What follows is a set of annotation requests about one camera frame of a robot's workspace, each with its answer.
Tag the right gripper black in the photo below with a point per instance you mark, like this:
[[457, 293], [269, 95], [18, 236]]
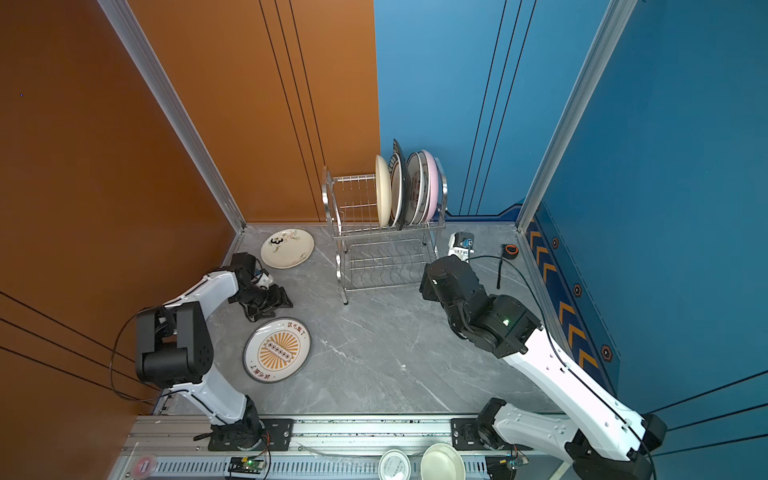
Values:
[[428, 286]]

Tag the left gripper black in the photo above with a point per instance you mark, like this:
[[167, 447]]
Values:
[[278, 300]]

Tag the white plate orange sunburst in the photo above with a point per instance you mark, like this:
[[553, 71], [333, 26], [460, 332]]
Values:
[[277, 350]]

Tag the cream plate with panda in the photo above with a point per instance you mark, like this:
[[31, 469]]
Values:
[[287, 248]]

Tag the steel two-tier dish rack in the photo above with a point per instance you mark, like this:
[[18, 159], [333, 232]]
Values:
[[369, 257]]

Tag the dark square floral plate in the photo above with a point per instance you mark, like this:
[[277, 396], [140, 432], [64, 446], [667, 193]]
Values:
[[404, 160]]

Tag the white plate red chinese characters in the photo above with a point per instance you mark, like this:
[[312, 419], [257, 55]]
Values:
[[415, 174]]

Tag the white plate dark green rim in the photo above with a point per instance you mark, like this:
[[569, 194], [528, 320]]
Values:
[[397, 188]]

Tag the plain cream plate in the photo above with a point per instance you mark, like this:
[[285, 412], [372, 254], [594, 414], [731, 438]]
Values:
[[383, 191]]

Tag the pink plate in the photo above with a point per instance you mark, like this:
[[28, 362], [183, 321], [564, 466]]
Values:
[[435, 182]]

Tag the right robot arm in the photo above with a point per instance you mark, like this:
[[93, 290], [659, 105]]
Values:
[[597, 435]]

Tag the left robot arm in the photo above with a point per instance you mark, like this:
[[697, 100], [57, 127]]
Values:
[[174, 351]]

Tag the black orange tape roll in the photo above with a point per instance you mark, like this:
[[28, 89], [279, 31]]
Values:
[[508, 252]]

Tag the green circuit board left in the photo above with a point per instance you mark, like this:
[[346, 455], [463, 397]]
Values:
[[248, 467]]

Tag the green circuit board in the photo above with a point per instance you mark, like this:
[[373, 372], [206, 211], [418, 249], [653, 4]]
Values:
[[514, 463], [248, 467]]

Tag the white bowl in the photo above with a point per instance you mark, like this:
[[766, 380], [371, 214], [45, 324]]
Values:
[[442, 462]]

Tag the white round lid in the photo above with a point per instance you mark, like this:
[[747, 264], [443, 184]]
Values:
[[394, 464]]

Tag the green circuit board right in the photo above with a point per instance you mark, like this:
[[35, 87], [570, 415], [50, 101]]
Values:
[[514, 463]]

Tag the pink tape roll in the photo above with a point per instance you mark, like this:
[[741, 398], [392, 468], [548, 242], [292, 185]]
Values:
[[143, 467]]

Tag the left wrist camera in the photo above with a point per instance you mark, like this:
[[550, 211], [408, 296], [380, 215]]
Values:
[[262, 279]]

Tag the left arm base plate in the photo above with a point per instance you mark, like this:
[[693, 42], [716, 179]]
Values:
[[272, 434]]

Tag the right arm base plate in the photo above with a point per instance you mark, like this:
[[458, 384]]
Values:
[[469, 434]]

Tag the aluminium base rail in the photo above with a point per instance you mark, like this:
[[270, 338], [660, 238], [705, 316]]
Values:
[[321, 447]]

